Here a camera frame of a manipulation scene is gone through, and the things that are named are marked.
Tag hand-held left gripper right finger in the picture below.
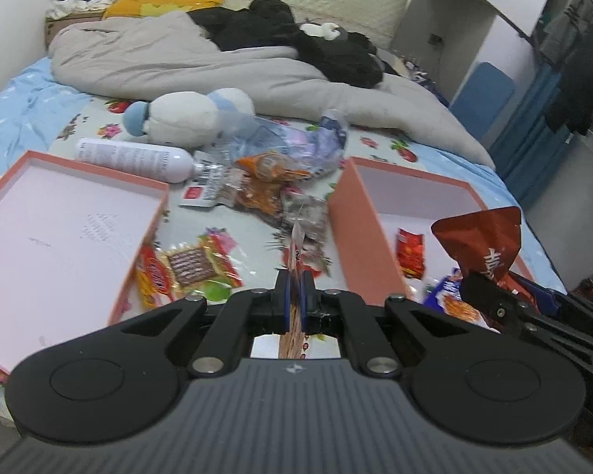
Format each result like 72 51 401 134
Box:
299 271 471 376

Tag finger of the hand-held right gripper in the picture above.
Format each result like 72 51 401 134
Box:
516 279 569 310
461 272 540 335

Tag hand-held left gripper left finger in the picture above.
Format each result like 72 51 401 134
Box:
120 270 293 376

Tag thin orange red snack packet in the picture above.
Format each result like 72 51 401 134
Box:
279 220 311 359

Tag blue white snack packet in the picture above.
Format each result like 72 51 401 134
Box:
421 269 464 313

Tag dark red snack packet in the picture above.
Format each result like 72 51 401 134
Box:
431 206 525 318

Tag silver snack wrapper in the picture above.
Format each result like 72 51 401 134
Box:
281 192 330 244

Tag orange cardboard box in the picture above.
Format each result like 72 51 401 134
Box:
329 157 537 308

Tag shiny red snack packet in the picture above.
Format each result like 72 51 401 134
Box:
397 228 427 280

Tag clear brown snack packet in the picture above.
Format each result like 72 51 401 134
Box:
180 153 288 219

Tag yellow red snack packet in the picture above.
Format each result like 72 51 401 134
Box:
135 234 244 310

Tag floral fruit print cloth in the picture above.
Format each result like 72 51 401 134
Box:
44 96 426 307

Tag clear blue printed plastic bag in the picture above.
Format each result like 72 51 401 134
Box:
212 109 349 179

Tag blue curtain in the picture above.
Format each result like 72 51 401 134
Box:
489 54 575 209

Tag white blue plush toy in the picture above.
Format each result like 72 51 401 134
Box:
123 88 256 149

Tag blue padded board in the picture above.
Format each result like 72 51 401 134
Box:
449 62 517 145

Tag white spray bottle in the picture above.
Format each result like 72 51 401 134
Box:
75 137 196 184

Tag hanging black jacket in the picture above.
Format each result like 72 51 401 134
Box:
546 10 593 135

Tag orange box lid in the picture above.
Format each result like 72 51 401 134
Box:
0 150 172 374

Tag group of small bottles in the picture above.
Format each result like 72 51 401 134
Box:
400 56 436 83

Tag black fleece clothes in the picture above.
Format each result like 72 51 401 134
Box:
192 0 384 88

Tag grey quilt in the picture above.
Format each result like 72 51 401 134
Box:
47 10 496 169

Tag small white plush toy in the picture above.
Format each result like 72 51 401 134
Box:
299 21 341 41

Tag hanging grey green jacket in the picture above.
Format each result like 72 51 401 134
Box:
538 0 593 66

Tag white wardrobe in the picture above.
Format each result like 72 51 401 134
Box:
390 0 565 105

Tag yellow cloth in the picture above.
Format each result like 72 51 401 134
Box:
103 0 226 21

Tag brown cardboard box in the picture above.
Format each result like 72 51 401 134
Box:
44 12 106 51

